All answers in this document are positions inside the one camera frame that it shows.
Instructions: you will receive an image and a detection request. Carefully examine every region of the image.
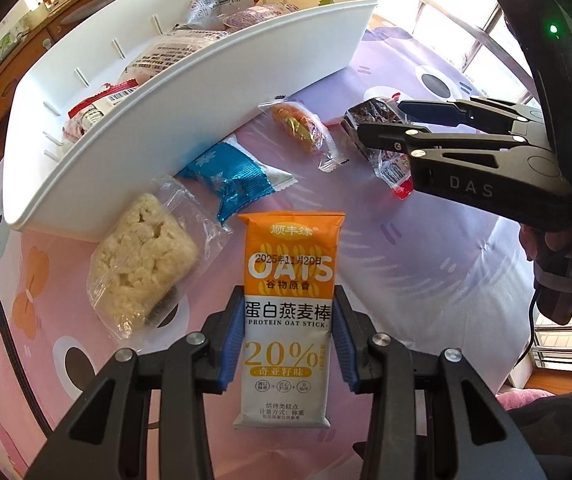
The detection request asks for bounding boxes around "clear bag printed label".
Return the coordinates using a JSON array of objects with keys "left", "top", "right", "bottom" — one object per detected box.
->
[{"left": 118, "top": 29, "right": 228, "bottom": 84}]

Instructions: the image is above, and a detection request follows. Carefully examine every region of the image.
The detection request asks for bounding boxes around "person's right hand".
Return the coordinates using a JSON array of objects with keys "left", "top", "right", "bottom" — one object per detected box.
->
[{"left": 519, "top": 224, "right": 572, "bottom": 325}]

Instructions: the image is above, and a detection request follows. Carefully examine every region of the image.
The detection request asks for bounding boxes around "window metal grille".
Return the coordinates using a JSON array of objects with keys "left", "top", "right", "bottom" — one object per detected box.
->
[{"left": 350, "top": 0, "right": 542, "bottom": 106}]

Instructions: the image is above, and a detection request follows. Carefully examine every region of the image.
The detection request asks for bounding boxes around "black cable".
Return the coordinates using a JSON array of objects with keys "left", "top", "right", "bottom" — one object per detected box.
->
[{"left": 0, "top": 242, "right": 55, "bottom": 438}]

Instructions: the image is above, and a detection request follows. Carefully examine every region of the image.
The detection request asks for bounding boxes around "red snack packet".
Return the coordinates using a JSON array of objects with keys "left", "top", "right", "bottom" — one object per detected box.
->
[{"left": 62, "top": 79, "right": 138, "bottom": 143}]

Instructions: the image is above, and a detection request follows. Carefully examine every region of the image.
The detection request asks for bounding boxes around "mixed nuts clear packet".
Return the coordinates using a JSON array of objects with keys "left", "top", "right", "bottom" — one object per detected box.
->
[{"left": 222, "top": 2, "right": 299, "bottom": 30}]

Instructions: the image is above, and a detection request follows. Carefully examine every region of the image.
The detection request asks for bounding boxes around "blue foil snack packet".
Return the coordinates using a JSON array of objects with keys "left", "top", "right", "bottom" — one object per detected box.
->
[{"left": 178, "top": 134, "right": 297, "bottom": 224}]

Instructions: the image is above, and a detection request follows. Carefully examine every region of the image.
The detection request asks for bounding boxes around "rice puff cake bag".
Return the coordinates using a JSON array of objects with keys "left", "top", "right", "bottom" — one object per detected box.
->
[{"left": 86, "top": 177, "right": 232, "bottom": 350}]

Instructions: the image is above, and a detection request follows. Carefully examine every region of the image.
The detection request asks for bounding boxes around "white plastic storage bin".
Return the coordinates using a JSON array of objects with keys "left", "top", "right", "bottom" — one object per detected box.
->
[{"left": 2, "top": 0, "right": 377, "bottom": 240}]

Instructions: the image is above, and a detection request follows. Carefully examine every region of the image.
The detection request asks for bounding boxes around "pink cartoon tablecloth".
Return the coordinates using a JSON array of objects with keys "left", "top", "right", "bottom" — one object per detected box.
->
[{"left": 0, "top": 27, "right": 532, "bottom": 479}]

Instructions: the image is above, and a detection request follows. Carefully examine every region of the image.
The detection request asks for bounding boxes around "dark dates clear packet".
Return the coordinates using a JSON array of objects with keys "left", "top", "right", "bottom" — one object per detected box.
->
[{"left": 341, "top": 93, "right": 414, "bottom": 200}]

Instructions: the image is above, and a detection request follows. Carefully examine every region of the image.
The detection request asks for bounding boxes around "large white snack bag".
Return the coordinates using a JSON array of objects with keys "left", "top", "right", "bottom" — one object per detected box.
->
[{"left": 178, "top": 0, "right": 258, "bottom": 30}]

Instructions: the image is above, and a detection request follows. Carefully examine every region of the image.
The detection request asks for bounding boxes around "orange oats protein bar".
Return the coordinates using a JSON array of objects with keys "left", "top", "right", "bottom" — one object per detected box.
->
[{"left": 236, "top": 211, "right": 344, "bottom": 428}]

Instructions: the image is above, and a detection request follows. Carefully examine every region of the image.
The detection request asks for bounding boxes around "small golden pastry packet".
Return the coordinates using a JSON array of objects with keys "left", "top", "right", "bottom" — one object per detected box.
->
[{"left": 258, "top": 99, "right": 348, "bottom": 174}]

